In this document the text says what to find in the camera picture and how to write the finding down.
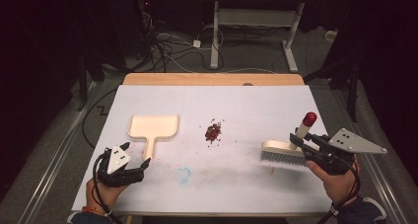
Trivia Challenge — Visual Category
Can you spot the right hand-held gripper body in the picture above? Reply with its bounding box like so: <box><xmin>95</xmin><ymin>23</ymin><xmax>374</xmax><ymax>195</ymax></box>
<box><xmin>301</xmin><ymin>127</ymin><xmax>388</xmax><ymax>177</ymax></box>

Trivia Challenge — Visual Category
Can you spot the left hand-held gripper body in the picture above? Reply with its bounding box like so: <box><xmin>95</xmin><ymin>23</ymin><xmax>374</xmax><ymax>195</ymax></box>
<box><xmin>97</xmin><ymin>145</ymin><xmax>146</xmax><ymax>187</ymax></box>

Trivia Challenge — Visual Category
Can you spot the cream brush with red handle tip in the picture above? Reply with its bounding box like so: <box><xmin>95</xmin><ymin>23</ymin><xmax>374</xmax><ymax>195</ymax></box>
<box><xmin>259</xmin><ymin>112</ymin><xmax>318</xmax><ymax>168</ymax></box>

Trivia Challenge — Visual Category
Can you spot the cream plastic dustpan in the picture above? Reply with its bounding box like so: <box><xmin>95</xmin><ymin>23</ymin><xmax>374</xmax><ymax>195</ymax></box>
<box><xmin>126</xmin><ymin>113</ymin><xmax>180</xmax><ymax>161</ymax></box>

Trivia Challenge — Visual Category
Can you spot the pile of beans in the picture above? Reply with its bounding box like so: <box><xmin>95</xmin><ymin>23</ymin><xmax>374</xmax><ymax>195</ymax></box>
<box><xmin>198</xmin><ymin>117</ymin><xmax>227</xmax><ymax>150</ymax></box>

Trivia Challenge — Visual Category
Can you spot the person's left hand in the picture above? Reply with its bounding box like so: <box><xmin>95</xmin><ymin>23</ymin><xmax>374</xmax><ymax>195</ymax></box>
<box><xmin>86</xmin><ymin>178</ymin><xmax>130</xmax><ymax>215</ymax></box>

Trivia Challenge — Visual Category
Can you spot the person's right hand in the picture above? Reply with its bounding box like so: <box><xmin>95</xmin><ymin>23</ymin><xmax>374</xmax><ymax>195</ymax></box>
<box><xmin>305</xmin><ymin>158</ymin><xmax>361</xmax><ymax>206</ymax></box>

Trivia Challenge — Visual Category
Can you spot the black stand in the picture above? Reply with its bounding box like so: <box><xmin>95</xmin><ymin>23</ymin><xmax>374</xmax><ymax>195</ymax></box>
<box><xmin>303</xmin><ymin>57</ymin><xmax>360</xmax><ymax>123</ymax></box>
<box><xmin>76</xmin><ymin>50</ymin><xmax>106</xmax><ymax>112</ymax></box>

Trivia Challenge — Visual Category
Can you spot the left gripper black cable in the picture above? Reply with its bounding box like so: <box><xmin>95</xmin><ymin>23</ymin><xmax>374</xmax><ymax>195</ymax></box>
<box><xmin>92</xmin><ymin>150</ymin><xmax>123</xmax><ymax>224</ymax></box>

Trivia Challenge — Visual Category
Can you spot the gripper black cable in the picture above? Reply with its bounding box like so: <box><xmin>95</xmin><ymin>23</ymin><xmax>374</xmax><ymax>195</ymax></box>
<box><xmin>92</xmin><ymin>150</ymin><xmax>123</xmax><ymax>224</ymax></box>
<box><xmin>315</xmin><ymin>158</ymin><xmax>362</xmax><ymax>224</ymax></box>

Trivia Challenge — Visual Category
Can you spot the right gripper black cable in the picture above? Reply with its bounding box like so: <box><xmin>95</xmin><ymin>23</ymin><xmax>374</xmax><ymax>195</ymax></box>
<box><xmin>315</xmin><ymin>158</ymin><xmax>362</xmax><ymax>224</ymax></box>

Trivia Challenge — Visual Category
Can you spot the black floor cable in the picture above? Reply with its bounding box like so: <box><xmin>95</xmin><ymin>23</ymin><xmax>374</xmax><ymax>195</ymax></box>
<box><xmin>81</xmin><ymin>87</ymin><xmax>118</xmax><ymax>149</ymax></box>

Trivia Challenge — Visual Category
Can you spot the aluminium rail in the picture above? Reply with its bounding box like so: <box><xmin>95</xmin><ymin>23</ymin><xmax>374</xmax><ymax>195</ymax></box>
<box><xmin>16</xmin><ymin>81</ymin><xmax>102</xmax><ymax>224</ymax></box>
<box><xmin>329</xmin><ymin>85</ymin><xmax>413</xmax><ymax>224</ymax></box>

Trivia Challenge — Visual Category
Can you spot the tangle of floor cables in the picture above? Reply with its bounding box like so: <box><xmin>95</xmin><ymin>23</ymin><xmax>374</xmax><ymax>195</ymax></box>
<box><xmin>139</xmin><ymin>11</ymin><xmax>228</xmax><ymax>74</ymax></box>

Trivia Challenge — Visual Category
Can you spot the white metal desk frame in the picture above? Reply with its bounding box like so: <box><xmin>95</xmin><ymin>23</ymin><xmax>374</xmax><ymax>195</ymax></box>
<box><xmin>196</xmin><ymin>0</ymin><xmax>350</xmax><ymax>74</ymax></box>

